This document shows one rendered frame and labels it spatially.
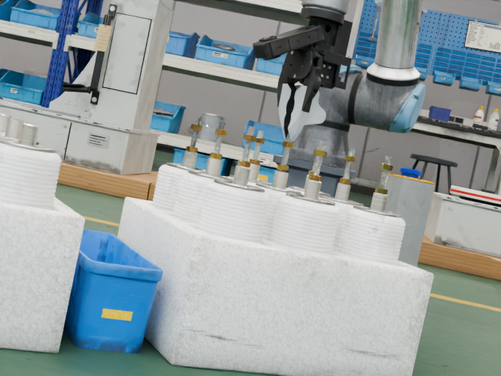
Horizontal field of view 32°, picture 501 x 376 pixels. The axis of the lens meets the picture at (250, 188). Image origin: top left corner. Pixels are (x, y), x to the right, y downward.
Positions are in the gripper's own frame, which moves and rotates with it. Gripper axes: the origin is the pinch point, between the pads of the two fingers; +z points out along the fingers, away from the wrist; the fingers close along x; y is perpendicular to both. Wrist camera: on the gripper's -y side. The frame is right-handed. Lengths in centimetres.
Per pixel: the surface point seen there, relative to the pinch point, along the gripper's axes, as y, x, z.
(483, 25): 465, 386, -126
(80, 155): 62, 213, 23
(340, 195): 11.2, -3.1, 8.5
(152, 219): -18.2, 5.3, 17.7
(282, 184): 0.3, -1.1, 8.5
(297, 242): -5.3, -14.9, 15.6
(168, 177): -12.9, 12.4, 11.3
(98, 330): -31.1, -8.9, 31.8
